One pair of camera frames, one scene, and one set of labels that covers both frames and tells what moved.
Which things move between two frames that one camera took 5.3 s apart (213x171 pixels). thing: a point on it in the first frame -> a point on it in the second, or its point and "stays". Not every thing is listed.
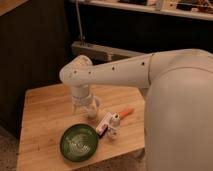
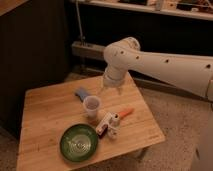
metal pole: [81, 32] stays
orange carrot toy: [123, 113] stays
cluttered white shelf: [197, 9] stays
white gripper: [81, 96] -> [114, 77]
